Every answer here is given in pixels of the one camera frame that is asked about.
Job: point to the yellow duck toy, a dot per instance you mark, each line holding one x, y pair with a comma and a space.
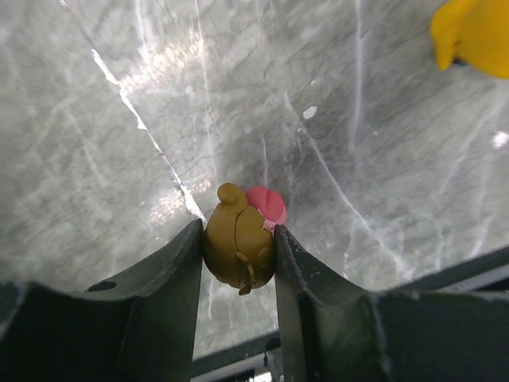
473, 32

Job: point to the olive round toy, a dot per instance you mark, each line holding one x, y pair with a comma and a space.
239, 237

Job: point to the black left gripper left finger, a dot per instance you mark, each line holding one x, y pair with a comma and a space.
138, 325

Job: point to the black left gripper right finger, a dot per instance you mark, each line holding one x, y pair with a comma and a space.
378, 326

